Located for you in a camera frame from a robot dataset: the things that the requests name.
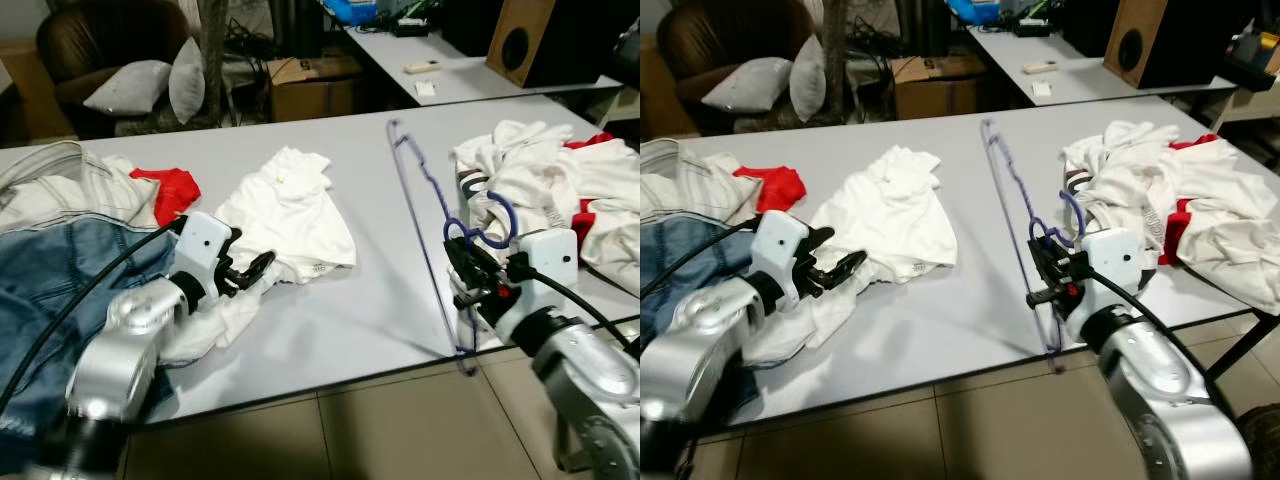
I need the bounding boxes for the red crumpled garment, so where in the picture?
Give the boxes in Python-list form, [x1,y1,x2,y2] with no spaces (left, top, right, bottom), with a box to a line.
[732,164,808,215]
[129,166,202,227]

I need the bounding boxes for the blue denim jeans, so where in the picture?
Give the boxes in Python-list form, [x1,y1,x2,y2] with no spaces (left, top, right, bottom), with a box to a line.
[640,214,763,346]
[0,214,193,446]

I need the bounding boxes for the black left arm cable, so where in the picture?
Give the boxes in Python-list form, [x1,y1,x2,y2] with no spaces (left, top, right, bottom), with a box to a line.
[0,221,183,413]
[640,219,763,299]

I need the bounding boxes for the small white crumpled garment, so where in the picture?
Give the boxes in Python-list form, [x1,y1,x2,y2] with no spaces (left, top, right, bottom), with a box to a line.
[158,262,283,367]
[745,268,883,367]

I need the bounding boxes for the grey side table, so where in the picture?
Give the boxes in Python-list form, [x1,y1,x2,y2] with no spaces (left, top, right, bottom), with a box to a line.
[338,24,628,108]
[962,24,1263,108]

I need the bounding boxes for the beige stitched garment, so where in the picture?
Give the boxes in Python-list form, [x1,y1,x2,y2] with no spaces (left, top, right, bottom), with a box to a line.
[640,138,769,227]
[0,140,163,237]

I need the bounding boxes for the white t-shirt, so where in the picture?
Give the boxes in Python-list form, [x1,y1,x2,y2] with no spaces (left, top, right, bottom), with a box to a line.
[807,144,961,288]
[214,146,359,287]

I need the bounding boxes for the plain brown cardboard box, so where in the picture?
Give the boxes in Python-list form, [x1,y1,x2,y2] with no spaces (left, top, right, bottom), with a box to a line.
[889,54,988,122]
[264,54,364,124]

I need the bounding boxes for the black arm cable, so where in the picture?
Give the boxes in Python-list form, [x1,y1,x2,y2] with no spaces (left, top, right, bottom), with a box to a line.
[640,219,763,299]
[0,221,183,413]
[1074,260,1238,423]
[510,255,641,351]

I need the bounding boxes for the brown leather armchair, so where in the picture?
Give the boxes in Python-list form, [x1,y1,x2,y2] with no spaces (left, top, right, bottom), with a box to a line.
[655,0,823,129]
[36,0,208,138]

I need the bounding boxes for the pile of white clothes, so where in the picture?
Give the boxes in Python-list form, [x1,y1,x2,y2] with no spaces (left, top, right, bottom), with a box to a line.
[1060,119,1280,317]
[450,119,641,297]

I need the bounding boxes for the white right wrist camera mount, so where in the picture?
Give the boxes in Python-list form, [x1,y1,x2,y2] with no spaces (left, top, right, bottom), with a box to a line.
[1065,226,1147,323]
[500,228,581,326]

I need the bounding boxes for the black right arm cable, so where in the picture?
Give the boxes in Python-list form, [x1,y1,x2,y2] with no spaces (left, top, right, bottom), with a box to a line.
[1074,260,1238,423]
[510,255,641,351]

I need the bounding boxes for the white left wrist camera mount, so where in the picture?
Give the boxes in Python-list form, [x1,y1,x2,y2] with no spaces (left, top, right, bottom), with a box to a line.
[170,211,242,307]
[747,209,816,301]

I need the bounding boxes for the black wooden loudspeaker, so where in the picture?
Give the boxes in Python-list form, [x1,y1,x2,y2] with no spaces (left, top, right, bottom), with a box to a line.
[486,0,641,90]
[1104,0,1263,90]

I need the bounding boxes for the purple plastic clothes hanger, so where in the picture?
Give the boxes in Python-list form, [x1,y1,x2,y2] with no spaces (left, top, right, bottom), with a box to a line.
[385,118,521,377]
[979,117,1091,378]

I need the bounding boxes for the narrow grey pillow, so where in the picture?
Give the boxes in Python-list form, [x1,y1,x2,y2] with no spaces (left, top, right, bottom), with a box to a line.
[167,36,207,125]
[789,34,828,124]

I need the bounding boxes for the blue container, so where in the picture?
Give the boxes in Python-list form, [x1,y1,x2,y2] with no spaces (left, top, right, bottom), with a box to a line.
[944,0,1003,27]
[321,0,381,27]

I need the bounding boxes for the red garment in pile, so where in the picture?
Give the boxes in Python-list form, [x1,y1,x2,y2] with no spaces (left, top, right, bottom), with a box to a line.
[563,131,617,253]
[1158,132,1223,267]

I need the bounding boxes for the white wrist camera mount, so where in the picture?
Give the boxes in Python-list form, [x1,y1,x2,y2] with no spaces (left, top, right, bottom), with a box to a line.
[1065,226,1147,323]
[500,228,581,326]
[747,209,816,301]
[170,211,242,307]

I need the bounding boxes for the grey speckled pillar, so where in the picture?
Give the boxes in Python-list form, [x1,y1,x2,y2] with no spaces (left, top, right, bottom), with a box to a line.
[196,0,232,126]
[821,0,852,123]

